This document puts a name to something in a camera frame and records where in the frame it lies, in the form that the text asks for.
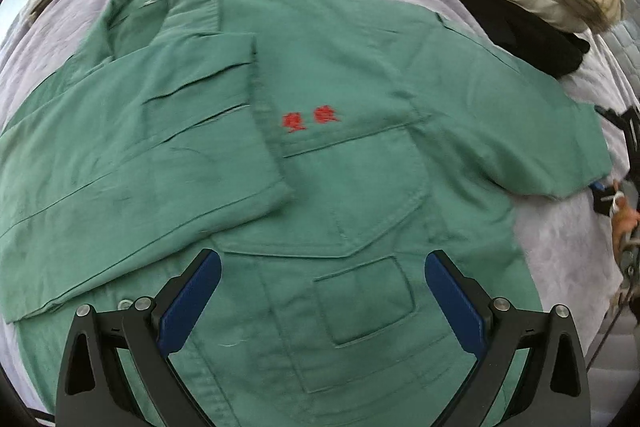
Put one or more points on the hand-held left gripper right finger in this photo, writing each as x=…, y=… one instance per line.
x=454, y=302

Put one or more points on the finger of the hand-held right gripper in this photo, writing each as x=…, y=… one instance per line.
x=617, y=118

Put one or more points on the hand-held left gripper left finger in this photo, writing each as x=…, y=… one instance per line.
x=192, y=299

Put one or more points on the green work jacket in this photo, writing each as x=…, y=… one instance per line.
x=325, y=167

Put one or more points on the person's right hand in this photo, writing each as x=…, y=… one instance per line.
x=625, y=219

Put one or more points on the grey quilted mattress cover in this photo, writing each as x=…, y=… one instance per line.
x=627, y=42

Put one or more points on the black garment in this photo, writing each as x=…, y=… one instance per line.
x=530, y=42

